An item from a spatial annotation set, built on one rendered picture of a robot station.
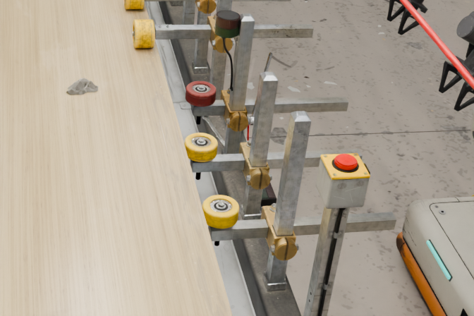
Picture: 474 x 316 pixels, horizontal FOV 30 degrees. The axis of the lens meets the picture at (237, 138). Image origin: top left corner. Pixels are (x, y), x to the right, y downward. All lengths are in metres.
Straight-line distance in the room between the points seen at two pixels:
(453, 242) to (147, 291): 1.50
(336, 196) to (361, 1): 3.78
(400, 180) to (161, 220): 1.98
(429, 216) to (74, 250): 1.59
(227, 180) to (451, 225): 0.99
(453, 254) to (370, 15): 2.41
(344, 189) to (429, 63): 3.19
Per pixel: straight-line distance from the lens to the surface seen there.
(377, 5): 5.25
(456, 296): 2.88
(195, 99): 2.31
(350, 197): 1.55
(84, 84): 2.32
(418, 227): 3.09
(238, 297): 2.13
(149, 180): 1.99
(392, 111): 4.20
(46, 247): 1.82
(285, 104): 2.41
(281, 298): 2.03
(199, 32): 2.53
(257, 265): 2.10
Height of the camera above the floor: 2.08
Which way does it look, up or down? 33 degrees down
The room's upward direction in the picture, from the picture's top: 7 degrees clockwise
